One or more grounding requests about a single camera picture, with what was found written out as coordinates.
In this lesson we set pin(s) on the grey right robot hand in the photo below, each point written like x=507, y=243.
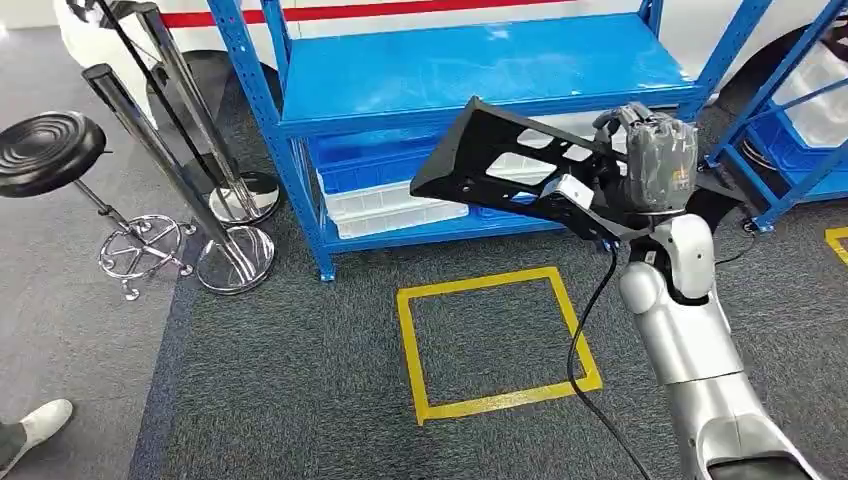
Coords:
x=659, y=162

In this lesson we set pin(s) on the black metal bracket plate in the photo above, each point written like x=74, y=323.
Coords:
x=464, y=172

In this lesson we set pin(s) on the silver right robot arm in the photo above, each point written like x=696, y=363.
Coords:
x=689, y=344

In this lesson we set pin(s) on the blue steel shelf rack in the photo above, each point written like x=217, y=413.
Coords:
x=762, y=112
x=464, y=73

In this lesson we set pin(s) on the black car wheel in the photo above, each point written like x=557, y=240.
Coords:
x=762, y=66
x=218, y=86

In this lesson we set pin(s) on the blue plastic crate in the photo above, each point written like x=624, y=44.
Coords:
x=802, y=169

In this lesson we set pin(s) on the clear white tray stack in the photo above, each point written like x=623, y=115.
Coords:
x=821, y=99

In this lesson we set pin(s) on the yellow floor tape square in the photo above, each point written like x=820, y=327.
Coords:
x=414, y=358
x=836, y=242

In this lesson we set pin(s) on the blue plastic tray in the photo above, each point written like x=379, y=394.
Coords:
x=371, y=166

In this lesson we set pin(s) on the thin black pole stand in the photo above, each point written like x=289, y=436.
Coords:
x=166, y=99

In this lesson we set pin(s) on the white car with red stripe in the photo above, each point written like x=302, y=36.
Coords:
x=112, y=40

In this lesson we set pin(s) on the black stool with chrome base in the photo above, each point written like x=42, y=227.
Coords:
x=46, y=152

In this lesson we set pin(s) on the person's white shoe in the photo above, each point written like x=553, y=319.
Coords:
x=43, y=424

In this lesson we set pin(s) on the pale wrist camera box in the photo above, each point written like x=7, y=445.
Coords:
x=568, y=189

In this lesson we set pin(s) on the chrome stanchion post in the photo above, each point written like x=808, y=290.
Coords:
x=192, y=112
x=166, y=166

